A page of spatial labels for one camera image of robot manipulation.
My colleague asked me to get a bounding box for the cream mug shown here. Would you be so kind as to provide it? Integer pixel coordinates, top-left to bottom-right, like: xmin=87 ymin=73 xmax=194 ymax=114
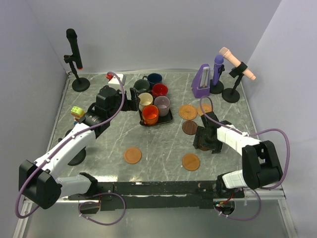
xmin=138 ymin=92 xmax=154 ymax=111

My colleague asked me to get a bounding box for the colourful toy block figure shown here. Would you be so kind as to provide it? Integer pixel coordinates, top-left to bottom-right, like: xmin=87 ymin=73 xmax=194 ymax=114
xmin=70 ymin=106 xmax=85 ymax=124

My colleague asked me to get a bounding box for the light wood coaster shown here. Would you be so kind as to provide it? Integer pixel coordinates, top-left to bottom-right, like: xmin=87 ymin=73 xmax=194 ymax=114
xmin=182 ymin=153 xmax=200 ymax=171
xmin=123 ymin=147 xmax=142 ymax=164

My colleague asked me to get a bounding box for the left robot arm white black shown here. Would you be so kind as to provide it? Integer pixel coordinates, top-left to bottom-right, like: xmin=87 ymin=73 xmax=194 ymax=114
xmin=19 ymin=85 xmax=140 ymax=209

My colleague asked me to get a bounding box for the purple microphone black stand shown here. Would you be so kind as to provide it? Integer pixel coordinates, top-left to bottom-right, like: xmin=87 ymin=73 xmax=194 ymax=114
xmin=210 ymin=64 xmax=225 ymax=94

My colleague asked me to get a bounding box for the purple metronome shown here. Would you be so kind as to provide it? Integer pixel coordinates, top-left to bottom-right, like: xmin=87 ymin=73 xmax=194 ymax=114
xmin=191 ymin=64 xmax=211 ymax=98

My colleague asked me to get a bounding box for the red mug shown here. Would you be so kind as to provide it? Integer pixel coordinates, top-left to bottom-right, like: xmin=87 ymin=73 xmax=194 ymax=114
xmin=152 ymin=83 xmax=168 ymax=97

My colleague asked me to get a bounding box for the left black microphone stand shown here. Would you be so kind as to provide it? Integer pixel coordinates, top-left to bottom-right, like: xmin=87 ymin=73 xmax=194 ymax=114
xmin=64 ymin=55 xmax=90 ymax=92

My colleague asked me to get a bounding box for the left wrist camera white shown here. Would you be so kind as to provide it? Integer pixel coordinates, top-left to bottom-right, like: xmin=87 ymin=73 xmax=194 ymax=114
xmin=106 ymin=73 xmax=126 ymax=85

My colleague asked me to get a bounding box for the orange mug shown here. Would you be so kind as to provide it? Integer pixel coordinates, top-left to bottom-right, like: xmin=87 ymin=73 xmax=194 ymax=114
xmin=141 ymin=105 xmax=159 ymax=125

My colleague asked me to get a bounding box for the lilac mug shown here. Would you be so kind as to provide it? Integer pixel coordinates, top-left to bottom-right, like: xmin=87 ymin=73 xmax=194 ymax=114
xmin=154 ymin=96 xmax=170 ymax=117

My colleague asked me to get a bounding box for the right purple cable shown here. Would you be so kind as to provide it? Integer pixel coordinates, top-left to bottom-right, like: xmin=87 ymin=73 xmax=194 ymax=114
xmin=199 ymin=96 xmax=290 ymax=221

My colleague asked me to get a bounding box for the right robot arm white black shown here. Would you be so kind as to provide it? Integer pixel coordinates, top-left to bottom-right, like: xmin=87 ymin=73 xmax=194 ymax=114
xmin=193 ymin=112 xmax=283 ymax=198

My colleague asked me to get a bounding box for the dark green mug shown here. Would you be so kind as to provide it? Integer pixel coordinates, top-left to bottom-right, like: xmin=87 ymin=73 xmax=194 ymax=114
xmin=134 ymin=79 xmax=151 ymax=94

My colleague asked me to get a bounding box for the blue mug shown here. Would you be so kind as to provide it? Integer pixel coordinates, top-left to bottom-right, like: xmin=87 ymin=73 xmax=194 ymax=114
xmin=142 ymin=73 xmax=162 ymax=88

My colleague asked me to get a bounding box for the dark wood coaster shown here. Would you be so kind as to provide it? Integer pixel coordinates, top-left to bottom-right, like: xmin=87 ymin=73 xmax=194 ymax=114
xmin=182 ymin=120 xmax=198 ymax=135
xmin=198 ymin=146 xmax=209 ymax=151

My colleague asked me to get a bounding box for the woven rattan coaster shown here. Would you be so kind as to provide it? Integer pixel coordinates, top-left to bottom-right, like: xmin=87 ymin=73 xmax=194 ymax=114
xmin=179 ymin=104 xmax=198 ymax=120
xmin=197 ymin=104 xmax=212 ymax=116

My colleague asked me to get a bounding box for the black serving tray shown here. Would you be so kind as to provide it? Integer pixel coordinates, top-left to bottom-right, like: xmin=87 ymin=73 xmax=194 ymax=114
xmin=139 ymin=96 xmax=173 ymax=126

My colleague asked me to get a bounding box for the black round stand base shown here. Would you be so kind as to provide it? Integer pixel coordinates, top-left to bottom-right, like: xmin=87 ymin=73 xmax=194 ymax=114
xmin=68 ymin=147 xmax=86 ymax=166

